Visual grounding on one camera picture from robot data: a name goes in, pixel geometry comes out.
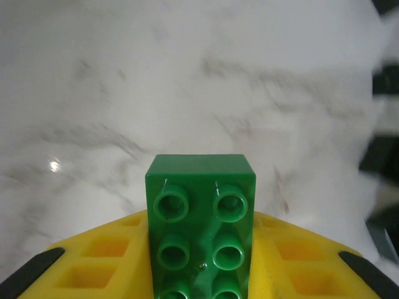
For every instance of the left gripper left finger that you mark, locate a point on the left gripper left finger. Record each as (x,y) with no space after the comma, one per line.
(93,264)

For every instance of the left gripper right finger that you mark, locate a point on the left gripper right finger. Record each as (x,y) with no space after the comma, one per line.
(311,268)

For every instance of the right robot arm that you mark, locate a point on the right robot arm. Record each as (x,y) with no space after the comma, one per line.
(386,155)

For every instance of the long green lego brick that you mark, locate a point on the long green lego brick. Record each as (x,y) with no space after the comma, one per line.
(201,224)

